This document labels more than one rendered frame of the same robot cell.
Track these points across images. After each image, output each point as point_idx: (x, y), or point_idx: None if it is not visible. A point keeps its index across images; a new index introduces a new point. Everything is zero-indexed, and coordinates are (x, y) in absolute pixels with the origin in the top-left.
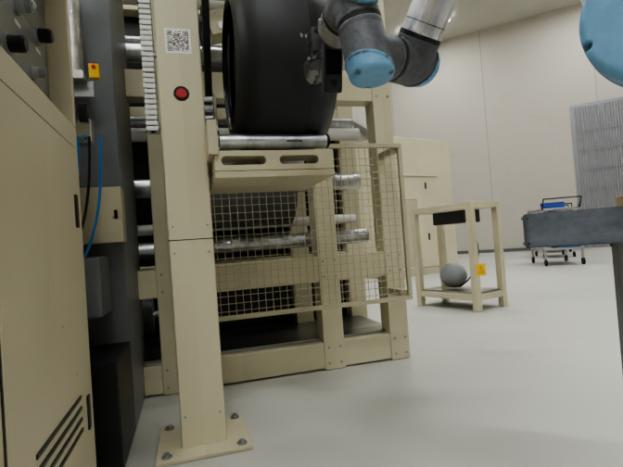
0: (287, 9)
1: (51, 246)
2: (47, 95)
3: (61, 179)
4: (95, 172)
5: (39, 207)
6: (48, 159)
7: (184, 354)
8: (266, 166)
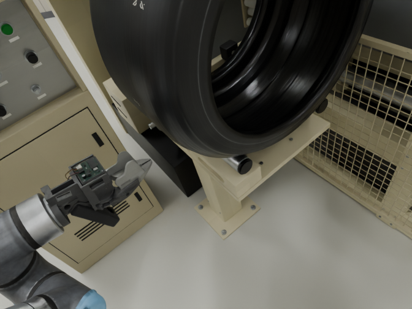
0: (113, 61)
1: (64, 179)
2: (65, 76)
3: (67, 144)
4: None
5: (43, 178)
6: (45, 153)
7: (202, 183)
8: (191, 154)
